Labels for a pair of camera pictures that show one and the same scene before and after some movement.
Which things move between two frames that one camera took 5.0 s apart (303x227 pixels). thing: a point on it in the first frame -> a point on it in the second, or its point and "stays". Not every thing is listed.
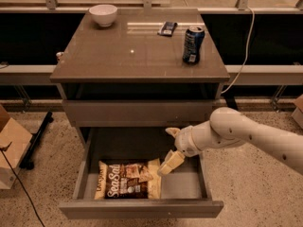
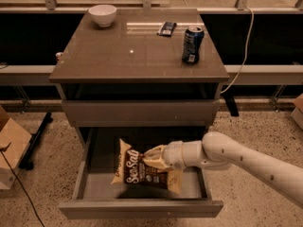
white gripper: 184,140 -> 172,155
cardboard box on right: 297,113 stays
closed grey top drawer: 138,113 stays
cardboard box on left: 19,139 stays
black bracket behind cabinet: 229,96 stays
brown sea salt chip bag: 115,180 -> 133,170
